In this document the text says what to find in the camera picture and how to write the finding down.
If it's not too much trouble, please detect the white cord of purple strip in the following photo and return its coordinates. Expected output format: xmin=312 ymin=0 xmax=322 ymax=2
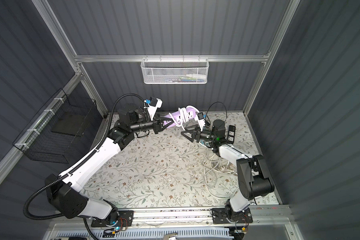
xmin=175 ymin=105 xmax=202 ymax=131

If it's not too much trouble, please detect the purple power strip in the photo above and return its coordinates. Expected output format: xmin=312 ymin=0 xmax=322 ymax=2
xmin=164 ymin=106 xmax=199 ymax=127

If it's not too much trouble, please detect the white cord of teal strip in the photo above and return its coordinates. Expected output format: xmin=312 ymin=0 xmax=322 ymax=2
xmin=202 ymin=143 xmax=241 ymax=200

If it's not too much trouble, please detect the black power strip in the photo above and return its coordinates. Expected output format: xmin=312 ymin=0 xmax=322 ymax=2
xmin=227 ymin=125 xmax=236 ymax=144

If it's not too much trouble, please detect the black corrugated cable conduit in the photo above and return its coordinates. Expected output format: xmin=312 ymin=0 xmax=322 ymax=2
xmin=22 ymin=93 xmax=146 ymax=240

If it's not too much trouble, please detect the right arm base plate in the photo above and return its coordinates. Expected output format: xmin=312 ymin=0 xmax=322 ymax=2
xmin=210 ymin=208 xmax=253 ymax=225

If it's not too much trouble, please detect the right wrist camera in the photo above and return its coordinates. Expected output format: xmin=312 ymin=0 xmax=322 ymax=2
xmin=196 ymin=112 xmax=206 ymax=131

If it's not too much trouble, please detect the black wire wall basket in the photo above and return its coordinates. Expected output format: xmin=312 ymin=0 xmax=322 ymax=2
xmin=13 ymin=94 xmax=102 ymax=165

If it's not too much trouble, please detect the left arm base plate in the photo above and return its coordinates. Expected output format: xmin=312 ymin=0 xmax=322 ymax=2
xmin=91 ymin=210 xmax=134 ymax=228

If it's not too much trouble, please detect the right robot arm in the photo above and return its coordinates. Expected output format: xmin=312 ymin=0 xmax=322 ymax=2
xmin=181 ymin=120 xmax=275 ymax=212

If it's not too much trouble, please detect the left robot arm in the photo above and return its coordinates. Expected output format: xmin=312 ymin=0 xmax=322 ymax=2
xmin=43 ymin=99 xmax=197 ymax=226

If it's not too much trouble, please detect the white wire wall basket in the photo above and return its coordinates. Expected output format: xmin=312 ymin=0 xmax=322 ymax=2
xmin=141 ymin=60 xmax=210 ymax=85

